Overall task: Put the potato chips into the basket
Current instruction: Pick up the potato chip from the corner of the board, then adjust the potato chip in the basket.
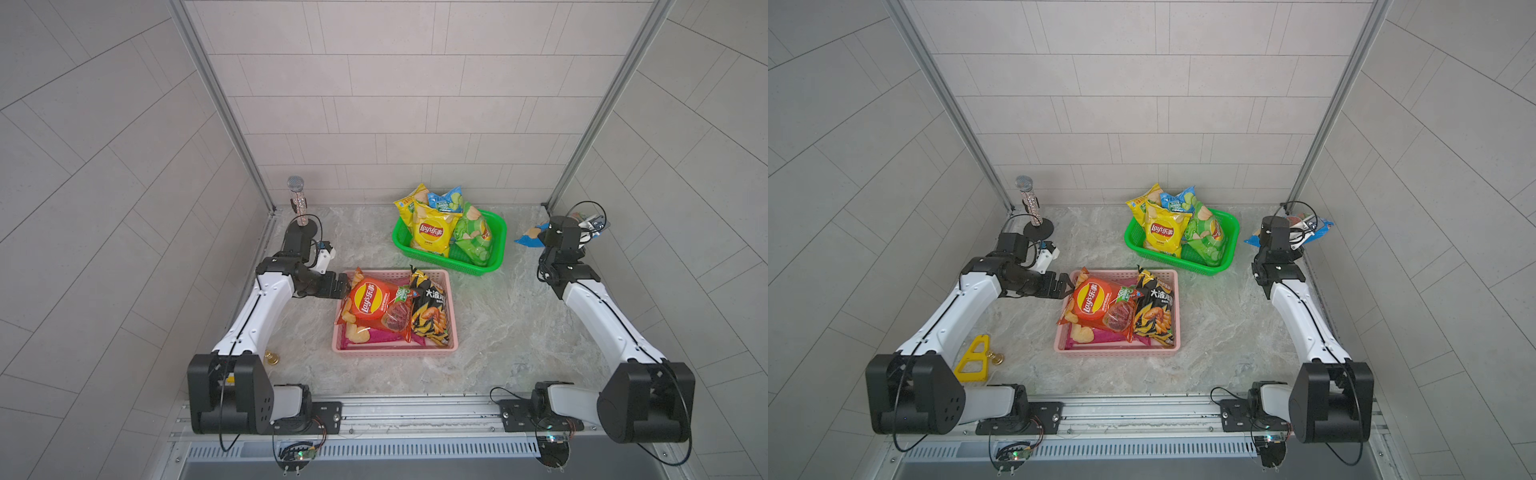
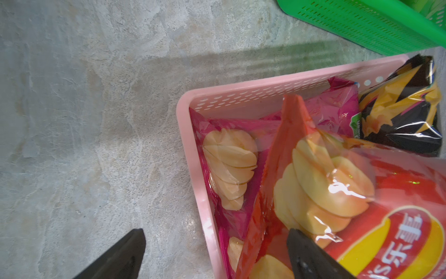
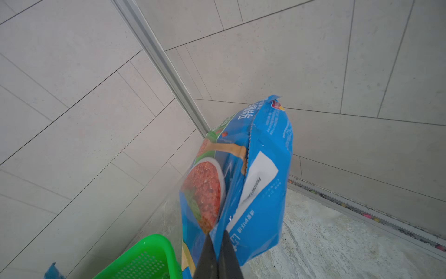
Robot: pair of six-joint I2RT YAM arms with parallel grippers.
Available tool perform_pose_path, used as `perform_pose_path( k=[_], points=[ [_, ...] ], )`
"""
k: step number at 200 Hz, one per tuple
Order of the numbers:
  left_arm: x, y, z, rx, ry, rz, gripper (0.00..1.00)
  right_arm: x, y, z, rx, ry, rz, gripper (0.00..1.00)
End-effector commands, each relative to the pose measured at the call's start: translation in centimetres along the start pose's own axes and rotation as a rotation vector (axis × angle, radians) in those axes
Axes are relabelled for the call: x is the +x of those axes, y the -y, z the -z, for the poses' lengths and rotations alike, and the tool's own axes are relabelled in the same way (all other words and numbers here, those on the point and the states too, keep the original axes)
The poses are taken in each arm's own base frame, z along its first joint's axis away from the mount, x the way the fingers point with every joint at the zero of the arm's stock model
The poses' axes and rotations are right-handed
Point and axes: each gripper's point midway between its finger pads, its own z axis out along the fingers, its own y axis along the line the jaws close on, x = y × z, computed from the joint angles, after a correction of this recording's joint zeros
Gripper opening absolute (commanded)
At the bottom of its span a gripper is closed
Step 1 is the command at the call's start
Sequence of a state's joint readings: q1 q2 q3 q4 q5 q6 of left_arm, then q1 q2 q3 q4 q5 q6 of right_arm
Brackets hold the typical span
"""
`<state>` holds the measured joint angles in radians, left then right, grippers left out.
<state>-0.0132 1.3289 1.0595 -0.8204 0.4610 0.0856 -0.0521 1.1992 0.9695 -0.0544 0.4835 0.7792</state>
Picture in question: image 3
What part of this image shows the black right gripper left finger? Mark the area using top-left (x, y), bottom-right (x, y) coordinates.
top-left (193, 234), bottom-right (218, 279)

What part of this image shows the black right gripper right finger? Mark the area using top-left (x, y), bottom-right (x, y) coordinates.
top-left (218, 231), bottom-right (244, 279)

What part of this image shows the green plastic basket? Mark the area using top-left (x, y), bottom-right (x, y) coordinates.
top-left (94, 234), bottom-right (182, 279)

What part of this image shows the blue tomato Lay's chip bag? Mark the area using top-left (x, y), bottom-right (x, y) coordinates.
top-left (179, 95), bottom-right (293, 279)

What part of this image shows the light blue Lay's chip bag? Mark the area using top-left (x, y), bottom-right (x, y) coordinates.
top-left (44, 263), bottom-right (65, 279)

